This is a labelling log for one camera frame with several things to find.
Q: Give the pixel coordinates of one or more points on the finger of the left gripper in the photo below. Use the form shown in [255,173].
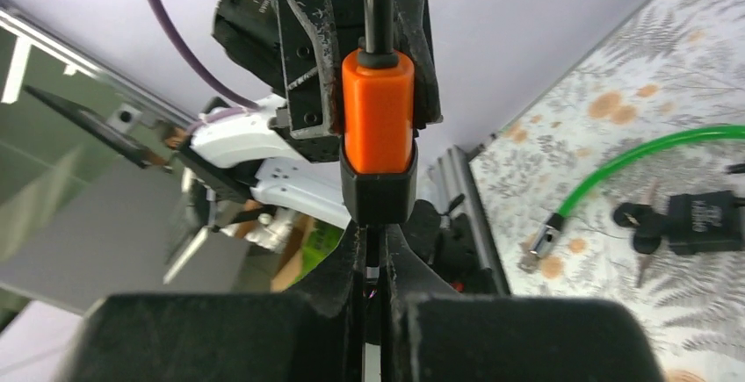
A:
[413,37]
[311,59]

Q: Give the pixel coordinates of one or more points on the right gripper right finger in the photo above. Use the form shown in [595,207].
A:
[433,333]

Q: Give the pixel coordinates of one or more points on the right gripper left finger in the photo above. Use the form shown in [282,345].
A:
[312,331]

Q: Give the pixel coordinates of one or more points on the orange black padlock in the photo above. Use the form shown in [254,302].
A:
[379,152]

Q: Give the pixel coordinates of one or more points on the black padlock with keys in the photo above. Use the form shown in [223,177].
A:
[710,222]

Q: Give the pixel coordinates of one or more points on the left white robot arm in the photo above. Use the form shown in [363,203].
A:
[245,153]

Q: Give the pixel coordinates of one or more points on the green cardboard box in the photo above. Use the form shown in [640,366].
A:
[310,242]

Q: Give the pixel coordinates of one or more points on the floral table mat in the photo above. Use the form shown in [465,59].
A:
[660,101]

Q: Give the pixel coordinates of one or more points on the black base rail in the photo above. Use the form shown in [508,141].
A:
[450,232]

